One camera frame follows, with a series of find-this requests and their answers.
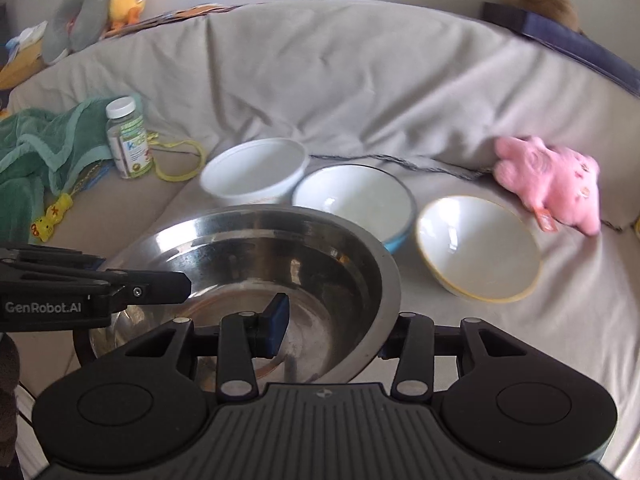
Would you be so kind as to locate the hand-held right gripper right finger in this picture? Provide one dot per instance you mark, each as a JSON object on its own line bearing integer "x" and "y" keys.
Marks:
{"x": 415, "y": 340}

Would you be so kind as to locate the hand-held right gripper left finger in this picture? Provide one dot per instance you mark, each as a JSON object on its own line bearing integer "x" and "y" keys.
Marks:
{"x": 277, "y": 325}

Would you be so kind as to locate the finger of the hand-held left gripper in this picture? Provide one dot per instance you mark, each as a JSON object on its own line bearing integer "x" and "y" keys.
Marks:
{"x": 160, "y": 287}
{"x": 45, "y": 259}

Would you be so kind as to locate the stainless steel bowl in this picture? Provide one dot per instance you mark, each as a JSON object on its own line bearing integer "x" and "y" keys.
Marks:
{"x": 300, "y": 260}

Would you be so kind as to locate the yellow rimmed white bowl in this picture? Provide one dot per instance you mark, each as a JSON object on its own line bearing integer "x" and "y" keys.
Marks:
{"x": 475, "y": 245}

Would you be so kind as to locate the blue rimmed white bowl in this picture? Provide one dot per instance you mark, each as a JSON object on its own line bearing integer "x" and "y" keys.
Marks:
{"x": 350, "y": 195}

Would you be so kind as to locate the white plastic bowl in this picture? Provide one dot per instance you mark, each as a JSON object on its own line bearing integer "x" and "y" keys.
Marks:
{"x": 255, "y": 165}

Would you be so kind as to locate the person's left hand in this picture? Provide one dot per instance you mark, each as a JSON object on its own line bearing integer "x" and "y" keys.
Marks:
{"x": 7, "y": 390}

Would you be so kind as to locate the small yellow toy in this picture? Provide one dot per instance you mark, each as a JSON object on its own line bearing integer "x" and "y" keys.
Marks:
{"x": 47, "y": 217}

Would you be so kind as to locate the green towel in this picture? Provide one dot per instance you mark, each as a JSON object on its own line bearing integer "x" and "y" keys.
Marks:
{"x": 30, "y": 160}

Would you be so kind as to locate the clear vitamin bottle white cap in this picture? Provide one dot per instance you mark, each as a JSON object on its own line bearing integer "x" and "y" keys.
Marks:
{"x": 127, "y": 145}

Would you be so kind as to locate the yellow box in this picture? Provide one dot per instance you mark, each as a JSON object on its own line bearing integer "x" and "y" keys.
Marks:
{"x": 20, "y": 67}

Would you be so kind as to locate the pink plush toy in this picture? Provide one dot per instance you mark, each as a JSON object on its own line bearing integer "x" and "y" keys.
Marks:
{"x": 560, "y": 175}

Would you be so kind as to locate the white and blue papers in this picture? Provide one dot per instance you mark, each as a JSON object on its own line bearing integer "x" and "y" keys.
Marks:
{"x": 27, "y": 35}

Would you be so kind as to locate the grey plush toy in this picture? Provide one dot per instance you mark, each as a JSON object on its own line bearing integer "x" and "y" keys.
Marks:
{"x": 85, "y": 5}

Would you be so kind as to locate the orange patterned cloth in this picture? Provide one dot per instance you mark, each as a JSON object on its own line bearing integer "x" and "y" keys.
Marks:
{"x": 170, "y": 14}

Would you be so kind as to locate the dark blue book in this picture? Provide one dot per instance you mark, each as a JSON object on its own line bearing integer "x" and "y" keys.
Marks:
{"x": 575, "y": 42}

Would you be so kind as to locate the brown plush toy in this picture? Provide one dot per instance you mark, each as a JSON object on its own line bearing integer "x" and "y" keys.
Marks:
{"x": 540, "y": 0}

